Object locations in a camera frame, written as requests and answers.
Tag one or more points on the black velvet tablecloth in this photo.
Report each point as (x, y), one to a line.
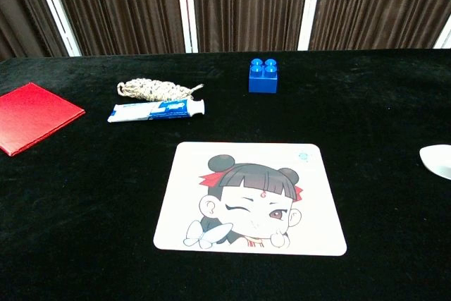
(105, 209)

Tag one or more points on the blue toy building block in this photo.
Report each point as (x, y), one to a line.
(262, 82)

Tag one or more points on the cartoon girl mouse pad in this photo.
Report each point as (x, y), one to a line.
(313, 209)

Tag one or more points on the red hardcover booklet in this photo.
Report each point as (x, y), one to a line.
(31, 117)

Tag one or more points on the brown pleated curtain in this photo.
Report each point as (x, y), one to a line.
(123, 8)
(250, 5)
(21, 15)
(380, 5)

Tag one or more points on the white blue toothpaste tube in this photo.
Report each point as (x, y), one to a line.
(141, 111)

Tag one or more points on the white frame post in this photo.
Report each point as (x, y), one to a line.
(186, 8)
(310, 8)
(444, 38)
(56, 12)

